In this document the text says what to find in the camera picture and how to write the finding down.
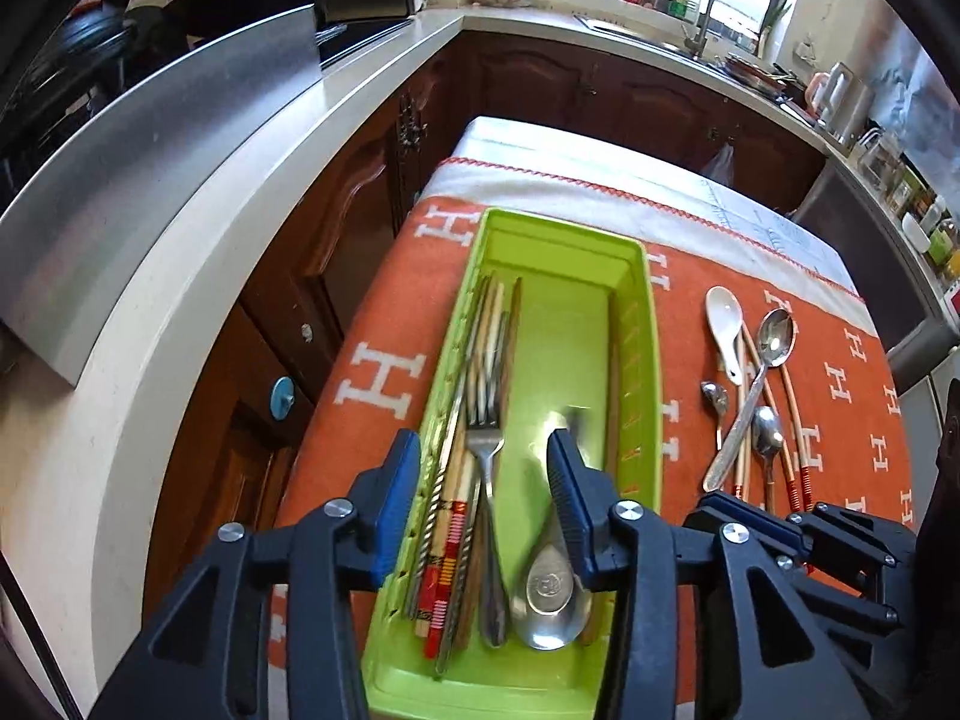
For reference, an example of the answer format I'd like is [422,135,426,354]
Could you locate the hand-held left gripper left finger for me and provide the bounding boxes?
[90,429,422,720]

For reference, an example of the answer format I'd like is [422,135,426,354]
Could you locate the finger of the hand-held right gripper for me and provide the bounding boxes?
[684,491,808,562]
[787,502,919,637]

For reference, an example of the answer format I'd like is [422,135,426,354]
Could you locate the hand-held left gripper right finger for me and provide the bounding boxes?
[545,427,875,720]

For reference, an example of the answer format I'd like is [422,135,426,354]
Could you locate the medium metal spoon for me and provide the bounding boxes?
[750,405,786,515]

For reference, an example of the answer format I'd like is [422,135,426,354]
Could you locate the metal soup spoon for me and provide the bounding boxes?
[516,409,597,652]

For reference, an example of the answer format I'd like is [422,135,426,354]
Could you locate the metal fork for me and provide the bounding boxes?
[465,382,512,650]

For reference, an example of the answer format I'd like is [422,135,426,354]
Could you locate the small metal spoon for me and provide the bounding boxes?
[700,381,731,455]

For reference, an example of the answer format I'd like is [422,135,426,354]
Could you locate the plain brown chopstick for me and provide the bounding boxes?
[435,277,524,676]
[583,330,623,646]

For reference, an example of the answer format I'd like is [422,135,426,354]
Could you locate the green plastic utensil tray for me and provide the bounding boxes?
[360,206,665,720]

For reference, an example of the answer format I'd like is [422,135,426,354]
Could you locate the large metal spoon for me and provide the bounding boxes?
[701,307,797,492]

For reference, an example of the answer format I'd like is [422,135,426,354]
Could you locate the white ceramic spoon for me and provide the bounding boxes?
[705,285,745,387]

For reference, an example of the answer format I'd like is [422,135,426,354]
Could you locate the orange patterned blanket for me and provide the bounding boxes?
[270,157,920,720]

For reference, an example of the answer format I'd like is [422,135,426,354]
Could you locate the grey cabinet appliance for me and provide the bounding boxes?
[791,157,960,391]

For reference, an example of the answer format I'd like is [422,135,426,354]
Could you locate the brown wooden cabinets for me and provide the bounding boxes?
[142,34,826,616]

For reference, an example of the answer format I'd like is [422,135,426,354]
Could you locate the green-labelled bottle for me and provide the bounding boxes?
[926,217,960,265]

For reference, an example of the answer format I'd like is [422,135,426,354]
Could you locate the hanging plastic bag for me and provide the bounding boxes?
[701,142,737,185]

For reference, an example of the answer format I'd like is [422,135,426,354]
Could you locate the light blue tablecloth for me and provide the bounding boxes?
[454,116,856,301]

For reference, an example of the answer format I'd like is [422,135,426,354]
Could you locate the glass pitcher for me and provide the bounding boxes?
[851,127,905,181]

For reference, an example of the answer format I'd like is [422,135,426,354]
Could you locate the steel splash guard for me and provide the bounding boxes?
[0,4,323,389]

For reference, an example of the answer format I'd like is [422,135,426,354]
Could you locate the electric kettle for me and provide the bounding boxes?
[806,64,875,143]

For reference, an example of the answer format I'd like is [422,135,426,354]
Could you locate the stack of dishes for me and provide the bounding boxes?
[724,52,796,95]

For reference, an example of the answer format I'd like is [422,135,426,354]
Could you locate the black cooktop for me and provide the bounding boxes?
[315,15,415,73]

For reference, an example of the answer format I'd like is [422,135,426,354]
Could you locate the steel sink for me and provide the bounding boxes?
[574,11,691,55]

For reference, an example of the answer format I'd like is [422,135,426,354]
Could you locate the green onion stalks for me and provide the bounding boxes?
[757,0,793,55]

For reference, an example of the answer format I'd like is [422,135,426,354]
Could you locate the steel faucet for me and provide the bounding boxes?
[681,0,718,61]

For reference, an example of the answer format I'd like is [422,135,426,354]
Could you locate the black pressure cooker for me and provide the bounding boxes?
[0,4,130,188]

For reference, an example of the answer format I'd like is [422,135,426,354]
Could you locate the plastic wall sheet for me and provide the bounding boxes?
[870,15,960,166]

